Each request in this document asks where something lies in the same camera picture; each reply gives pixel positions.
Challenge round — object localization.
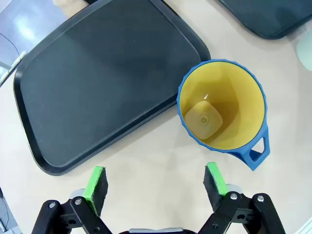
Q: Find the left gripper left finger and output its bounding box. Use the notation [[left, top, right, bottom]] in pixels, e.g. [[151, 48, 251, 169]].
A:
[[31, 165, 113, 234]]

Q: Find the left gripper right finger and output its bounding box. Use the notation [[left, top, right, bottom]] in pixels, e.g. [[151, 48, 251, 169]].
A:
[[199, 161, 286, 234]]

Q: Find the pale green tall cup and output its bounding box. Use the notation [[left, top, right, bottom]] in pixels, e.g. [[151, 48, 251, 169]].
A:
[[296, 30, 312, 72]]

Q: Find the blue cup with yellow interior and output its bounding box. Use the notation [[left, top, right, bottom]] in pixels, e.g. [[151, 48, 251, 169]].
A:
[[175, 58, 271, 171]]

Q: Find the black plastic tray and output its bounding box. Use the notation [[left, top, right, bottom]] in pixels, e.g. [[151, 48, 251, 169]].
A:
[[13, 0, 212, 176], [218, 0, 312, 40]]

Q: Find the thin black floor cable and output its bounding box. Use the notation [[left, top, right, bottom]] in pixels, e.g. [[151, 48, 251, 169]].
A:
[[0, 31, 20, 60]]

